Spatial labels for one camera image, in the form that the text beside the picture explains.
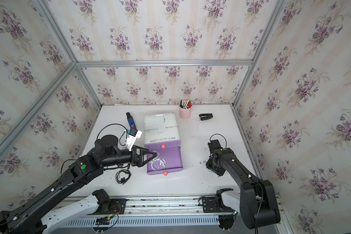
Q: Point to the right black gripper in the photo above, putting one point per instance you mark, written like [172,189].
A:
[219,171]

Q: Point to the pink pen holder cup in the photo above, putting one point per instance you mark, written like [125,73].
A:
[185,109]

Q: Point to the black stapler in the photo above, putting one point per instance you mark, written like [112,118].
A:
[204,117]

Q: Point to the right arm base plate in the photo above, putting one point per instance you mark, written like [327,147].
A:
[210,205]

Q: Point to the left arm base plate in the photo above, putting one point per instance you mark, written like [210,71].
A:
[114,206]

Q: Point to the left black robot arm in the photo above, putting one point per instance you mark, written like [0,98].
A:
[37,215]

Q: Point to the purple drawer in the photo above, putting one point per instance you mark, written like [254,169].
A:
[162,145]
[167,160]

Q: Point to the purple top drawer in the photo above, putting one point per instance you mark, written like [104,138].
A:
[162,145]

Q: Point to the aluminium mounting rail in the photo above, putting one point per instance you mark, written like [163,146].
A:
[167,205]

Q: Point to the white earphones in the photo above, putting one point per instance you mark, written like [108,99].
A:
[158,163]

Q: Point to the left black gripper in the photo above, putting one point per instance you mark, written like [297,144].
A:
[146,152]

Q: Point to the white drawer cabinet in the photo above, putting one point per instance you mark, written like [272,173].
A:
[160,128]

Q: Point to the black earphones lower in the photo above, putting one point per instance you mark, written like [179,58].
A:
[122,176]

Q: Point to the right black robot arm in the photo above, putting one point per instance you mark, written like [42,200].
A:
[256,200]

